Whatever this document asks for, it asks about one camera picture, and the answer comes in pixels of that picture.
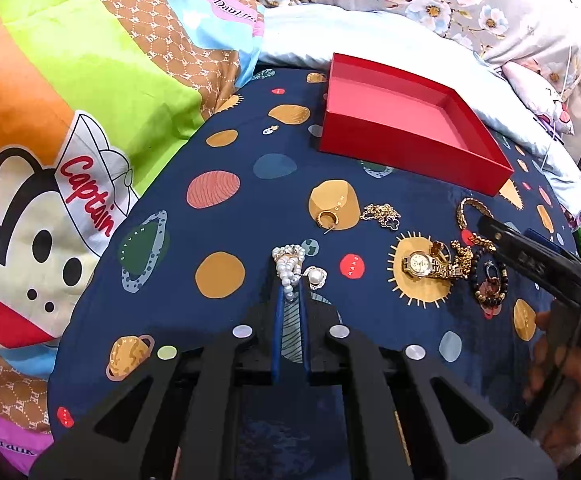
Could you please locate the white pearl bracelet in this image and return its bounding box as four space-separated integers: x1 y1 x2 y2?
271 244 329 302

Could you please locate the gold hoop earring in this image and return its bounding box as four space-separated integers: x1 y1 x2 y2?
315 210 339 234

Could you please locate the dark wooden bead bracelet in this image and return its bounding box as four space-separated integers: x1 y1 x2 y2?
473 253 510 311

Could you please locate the gold wristwatch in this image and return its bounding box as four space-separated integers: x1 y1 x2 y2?
401 240 473 281

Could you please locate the gold woven bangle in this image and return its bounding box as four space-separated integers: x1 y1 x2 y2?
455 197 495 252

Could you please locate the red jewelry tray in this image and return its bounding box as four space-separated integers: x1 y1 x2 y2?
319 53 513 196

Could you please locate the person's right hand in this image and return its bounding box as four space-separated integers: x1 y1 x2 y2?
523 311 581 468

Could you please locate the navy planet print bedsheet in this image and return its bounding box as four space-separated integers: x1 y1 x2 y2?
48 68 575 437

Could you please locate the small pink floral pillow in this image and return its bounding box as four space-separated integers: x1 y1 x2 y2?
501 62 574 136

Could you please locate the light blue pillow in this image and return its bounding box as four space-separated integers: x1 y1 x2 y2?
259 4 581 217

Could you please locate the colourful monkey cartoon blanket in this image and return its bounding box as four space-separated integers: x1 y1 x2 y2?
0 0 263 474

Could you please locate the thin gold chain necklace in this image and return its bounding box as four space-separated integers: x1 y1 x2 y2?
359 202 403 232

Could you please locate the white charging cable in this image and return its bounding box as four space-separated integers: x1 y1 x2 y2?
535 44 575 172

